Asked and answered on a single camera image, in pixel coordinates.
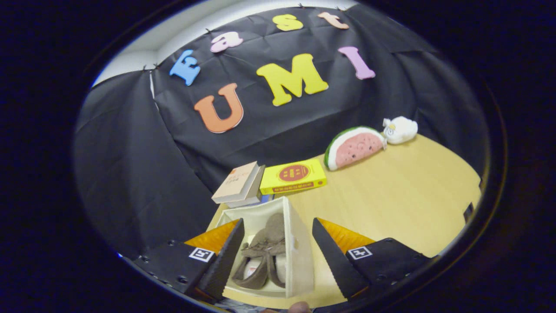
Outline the yellow book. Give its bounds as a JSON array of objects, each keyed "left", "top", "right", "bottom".
[{"left": 259, "top": 158, "right": 328, "bottom": 195}]

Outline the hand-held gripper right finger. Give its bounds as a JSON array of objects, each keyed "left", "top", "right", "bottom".
[{"left": 311, "top": 218, "right": 433, "bottom": 300}]

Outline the beige book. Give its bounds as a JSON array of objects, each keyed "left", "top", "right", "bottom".
[{"left": 212, "top": 161, "right": 260, "bottom": 204}]

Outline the black backdrop cloth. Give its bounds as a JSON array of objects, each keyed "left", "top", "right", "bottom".
[{"left": 74, "top": 4, "right": 487, "bottom": 259}]

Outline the cream fabric storage box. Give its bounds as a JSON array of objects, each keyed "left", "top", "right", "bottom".
[{"left": 215, "top": 196, "right": 315, "bottom": 299}]

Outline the white plush toy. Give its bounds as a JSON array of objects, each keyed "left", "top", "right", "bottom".
[{"left": 382, "top": 116, "right": 419, "bottom": 145}]

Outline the grey book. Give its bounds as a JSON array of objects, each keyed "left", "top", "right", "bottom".
[{"left": 226, "top": 164, "right": 266, "bottom": 209}]

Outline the watermelon slice plush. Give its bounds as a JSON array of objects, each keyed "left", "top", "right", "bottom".
[{"left": 324, "top": 126, "right": 387, "bottom": 171}]

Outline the brown shoe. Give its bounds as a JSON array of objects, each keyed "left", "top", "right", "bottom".
[
  {"left": 232, "top": 230, "right": 272, "bottom": 290},
  {"left": 261, "top": 213, "right": 288, "bottom": 288}
]

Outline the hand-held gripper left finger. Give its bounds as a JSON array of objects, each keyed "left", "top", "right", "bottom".
[{"left": 130, "top": 218, "right": 245, "bottom": 304}]

